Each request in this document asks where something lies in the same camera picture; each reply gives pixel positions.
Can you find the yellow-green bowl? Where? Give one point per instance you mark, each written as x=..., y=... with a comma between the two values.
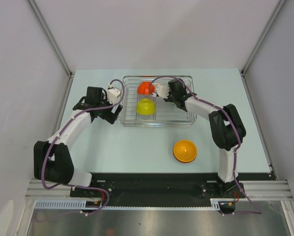
x=145, y=107

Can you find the aluminium frame rail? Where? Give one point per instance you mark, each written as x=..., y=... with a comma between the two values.
x=260, y=190

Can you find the white cable duct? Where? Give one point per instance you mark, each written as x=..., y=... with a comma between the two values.
x=90, y=205

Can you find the red-orange bowl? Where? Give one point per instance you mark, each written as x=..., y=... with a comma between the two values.
x=145, y=88

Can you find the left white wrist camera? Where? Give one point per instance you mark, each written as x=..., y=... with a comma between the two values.
x=113, y=94

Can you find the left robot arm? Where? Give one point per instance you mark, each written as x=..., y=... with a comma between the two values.
x=52, y=159

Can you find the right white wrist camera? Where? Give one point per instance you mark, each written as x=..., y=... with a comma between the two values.
x=161, y=91

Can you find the orange-yellow bowl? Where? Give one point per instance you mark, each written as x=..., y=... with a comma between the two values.
x=185, y=148

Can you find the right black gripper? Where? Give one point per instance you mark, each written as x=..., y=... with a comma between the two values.
x=169, y=99

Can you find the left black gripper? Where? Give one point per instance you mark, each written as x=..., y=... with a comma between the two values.
x=110, y=116

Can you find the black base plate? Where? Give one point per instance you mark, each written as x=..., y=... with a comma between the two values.
x=164, y=190

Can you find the wire dish rack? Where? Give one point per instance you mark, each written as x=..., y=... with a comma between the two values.
x=166, y=114

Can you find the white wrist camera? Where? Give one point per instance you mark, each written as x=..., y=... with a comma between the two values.
x=161, y=91
x=113, y=94

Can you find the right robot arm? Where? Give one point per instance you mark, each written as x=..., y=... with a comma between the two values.
x=226, y=127

